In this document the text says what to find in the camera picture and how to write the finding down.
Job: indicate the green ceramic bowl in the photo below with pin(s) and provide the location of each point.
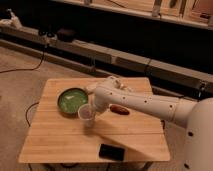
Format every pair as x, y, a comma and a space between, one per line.
70, 100

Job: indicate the dark device on shelf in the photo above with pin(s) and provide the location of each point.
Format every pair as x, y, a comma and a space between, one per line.
66, 35

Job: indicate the white figure on shelf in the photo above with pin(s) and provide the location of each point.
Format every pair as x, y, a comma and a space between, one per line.
13, 21

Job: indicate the wooden table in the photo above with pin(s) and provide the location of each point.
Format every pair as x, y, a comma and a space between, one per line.
56, 138

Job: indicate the red brown oblong object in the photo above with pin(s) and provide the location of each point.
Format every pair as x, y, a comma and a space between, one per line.
119, 110

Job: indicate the black rectangular box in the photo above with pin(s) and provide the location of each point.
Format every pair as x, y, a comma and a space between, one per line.
111, 152

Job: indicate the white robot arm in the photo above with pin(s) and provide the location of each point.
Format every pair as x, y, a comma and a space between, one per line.
195, 116

